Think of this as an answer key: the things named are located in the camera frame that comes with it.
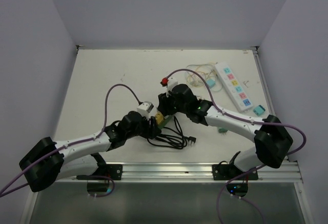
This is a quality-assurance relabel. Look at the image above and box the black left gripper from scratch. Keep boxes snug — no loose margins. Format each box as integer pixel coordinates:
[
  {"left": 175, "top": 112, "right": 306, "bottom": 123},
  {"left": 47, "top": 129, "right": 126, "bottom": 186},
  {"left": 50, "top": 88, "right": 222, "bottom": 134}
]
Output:
[{"left": 126, "top": 113, "right": 161, "bottom": 139}]

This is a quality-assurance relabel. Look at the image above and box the green power strip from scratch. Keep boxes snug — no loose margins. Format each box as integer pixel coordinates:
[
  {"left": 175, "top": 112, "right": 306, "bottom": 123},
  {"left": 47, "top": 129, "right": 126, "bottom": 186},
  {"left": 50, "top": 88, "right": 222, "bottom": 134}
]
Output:
[{"left": 158, "top": 116, "right": 173, "bottom": 130}]

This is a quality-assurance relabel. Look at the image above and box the small yellow plug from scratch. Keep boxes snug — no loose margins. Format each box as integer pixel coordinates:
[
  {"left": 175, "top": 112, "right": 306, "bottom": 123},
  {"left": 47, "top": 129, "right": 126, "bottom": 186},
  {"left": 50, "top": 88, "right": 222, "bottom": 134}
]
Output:
[{"left": 155, "top": 112, "right": 165, "bottom": 125}]

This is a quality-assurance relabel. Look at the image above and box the black power cord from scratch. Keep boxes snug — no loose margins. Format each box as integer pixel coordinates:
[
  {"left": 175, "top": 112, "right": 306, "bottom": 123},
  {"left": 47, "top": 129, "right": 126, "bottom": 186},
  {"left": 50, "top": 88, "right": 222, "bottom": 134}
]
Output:
[{"left": 147, "top": 116, "right": 197, "bottom": 150}]

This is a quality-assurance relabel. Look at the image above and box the light blue charger plug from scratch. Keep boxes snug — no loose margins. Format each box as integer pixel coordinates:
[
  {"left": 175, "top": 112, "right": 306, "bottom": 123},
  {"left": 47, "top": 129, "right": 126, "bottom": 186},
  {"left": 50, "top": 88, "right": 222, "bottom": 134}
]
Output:
[{"left": 206, "top": 79, "right": 216, "bottom": 89}]

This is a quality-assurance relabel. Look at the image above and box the green cube plug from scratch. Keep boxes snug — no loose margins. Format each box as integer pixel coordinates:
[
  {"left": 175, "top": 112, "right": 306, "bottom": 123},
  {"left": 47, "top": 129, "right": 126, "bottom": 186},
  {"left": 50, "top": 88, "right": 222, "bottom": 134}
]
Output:
[{"left": 218, "top": 127, "right": 228, "bottom": 134}]

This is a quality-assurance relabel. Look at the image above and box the white multi-socket power strip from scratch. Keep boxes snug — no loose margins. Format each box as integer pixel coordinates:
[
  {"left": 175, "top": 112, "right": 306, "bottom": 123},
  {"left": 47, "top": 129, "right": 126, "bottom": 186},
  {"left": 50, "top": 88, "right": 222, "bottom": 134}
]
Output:
[{"left": 214, "top": 62, "right": 253, "bottom": 112}]

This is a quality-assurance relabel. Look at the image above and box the teal cube plug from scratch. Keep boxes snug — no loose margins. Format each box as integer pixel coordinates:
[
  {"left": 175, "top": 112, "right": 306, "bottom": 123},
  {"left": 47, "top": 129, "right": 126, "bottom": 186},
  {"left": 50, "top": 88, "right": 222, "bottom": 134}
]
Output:
[{"left": 253, "top": 105, "right": 266, "bottom": 116}]

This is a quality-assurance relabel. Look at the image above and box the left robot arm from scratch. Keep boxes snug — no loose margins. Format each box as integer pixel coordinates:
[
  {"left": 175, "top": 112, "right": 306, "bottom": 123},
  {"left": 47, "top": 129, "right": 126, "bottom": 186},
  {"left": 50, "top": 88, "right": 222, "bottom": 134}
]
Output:
[{"left": 19, "top": 111, "right": 161, "bottom": 192}]

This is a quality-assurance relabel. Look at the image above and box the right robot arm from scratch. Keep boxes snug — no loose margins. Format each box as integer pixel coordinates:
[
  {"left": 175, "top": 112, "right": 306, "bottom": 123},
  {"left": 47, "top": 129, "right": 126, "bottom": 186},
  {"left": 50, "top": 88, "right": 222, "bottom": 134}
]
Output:
[{"left": 158, "top": 84, "right": 293, "bottom": 179}]

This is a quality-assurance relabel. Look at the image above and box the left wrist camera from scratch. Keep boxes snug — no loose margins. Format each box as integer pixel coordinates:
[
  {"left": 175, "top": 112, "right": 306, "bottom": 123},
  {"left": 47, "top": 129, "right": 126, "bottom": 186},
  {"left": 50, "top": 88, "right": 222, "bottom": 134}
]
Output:
[{"left": 137, "top": 101, "right": 157, "bottom": 119}]

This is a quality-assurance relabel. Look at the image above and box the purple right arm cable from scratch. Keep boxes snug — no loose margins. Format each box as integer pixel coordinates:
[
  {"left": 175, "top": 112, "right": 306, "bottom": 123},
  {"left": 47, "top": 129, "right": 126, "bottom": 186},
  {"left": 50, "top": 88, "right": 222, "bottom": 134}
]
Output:
[{"left": 168, "top": 69, "right": 308, "bottom": 224}]

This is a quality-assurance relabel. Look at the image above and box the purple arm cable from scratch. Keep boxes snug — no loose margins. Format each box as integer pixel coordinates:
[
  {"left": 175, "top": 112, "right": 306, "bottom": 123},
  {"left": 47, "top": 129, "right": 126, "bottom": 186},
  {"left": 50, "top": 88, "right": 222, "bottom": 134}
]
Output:
[
  {"left": 168, "top": 69, "right": 308, "bottom": 224},
  {"left": 0, "top": 84, "right": 141, "bottom": 199}
]

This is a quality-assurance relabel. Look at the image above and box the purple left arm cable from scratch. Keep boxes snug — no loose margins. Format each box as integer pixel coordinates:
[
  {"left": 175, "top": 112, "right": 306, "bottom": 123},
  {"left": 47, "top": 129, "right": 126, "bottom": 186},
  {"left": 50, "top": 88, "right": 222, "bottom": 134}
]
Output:
[{"left": 0, "top": 84, "right": 141, "bottom": 199}]

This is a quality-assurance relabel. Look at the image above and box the white usb cable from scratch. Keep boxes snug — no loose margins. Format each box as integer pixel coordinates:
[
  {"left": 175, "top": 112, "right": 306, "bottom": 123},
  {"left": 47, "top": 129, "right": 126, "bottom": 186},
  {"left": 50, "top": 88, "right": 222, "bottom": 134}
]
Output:
[{"left": 185, "top": 63, "right": 218, "bottom": 89}]

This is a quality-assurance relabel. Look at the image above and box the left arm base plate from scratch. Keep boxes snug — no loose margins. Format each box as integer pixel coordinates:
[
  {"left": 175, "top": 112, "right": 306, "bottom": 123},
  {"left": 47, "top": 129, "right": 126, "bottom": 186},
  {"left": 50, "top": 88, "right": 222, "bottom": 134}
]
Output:
[{"left": 76, "top": 163, "right": 123, "bottom": 181}]

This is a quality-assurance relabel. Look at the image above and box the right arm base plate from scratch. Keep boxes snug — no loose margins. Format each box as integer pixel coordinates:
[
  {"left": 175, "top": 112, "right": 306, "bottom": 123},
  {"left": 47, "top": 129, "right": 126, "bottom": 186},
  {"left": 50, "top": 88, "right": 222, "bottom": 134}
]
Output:
[{"left": 212, "top": 161, "right": 242, "bottom": 180}]

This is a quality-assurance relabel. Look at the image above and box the aluminium mounting rail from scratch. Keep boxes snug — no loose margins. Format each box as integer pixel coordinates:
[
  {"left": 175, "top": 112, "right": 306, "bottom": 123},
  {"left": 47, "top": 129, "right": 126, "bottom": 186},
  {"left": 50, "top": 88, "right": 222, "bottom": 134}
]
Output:
[{"left": 46, "top": 158, "right": 302, "bottom": 187}]

